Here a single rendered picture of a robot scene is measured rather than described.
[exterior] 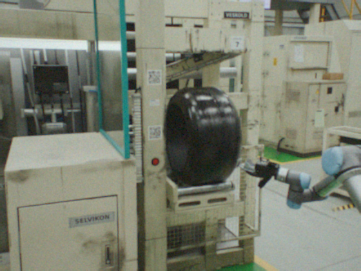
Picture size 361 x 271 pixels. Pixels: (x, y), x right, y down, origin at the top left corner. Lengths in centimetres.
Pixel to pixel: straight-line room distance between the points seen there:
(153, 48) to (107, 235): 102
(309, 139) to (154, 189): 488
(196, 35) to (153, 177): 88
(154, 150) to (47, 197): 88
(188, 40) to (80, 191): 132
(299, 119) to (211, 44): 443
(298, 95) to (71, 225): 565
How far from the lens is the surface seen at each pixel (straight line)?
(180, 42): 234
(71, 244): 138
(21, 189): 131
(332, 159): 174
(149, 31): 202
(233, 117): 204
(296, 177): 202
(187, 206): 214
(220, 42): 244
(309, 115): 666
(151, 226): 220
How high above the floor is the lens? 160
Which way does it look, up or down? 11 degrees down
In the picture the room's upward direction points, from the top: straight up
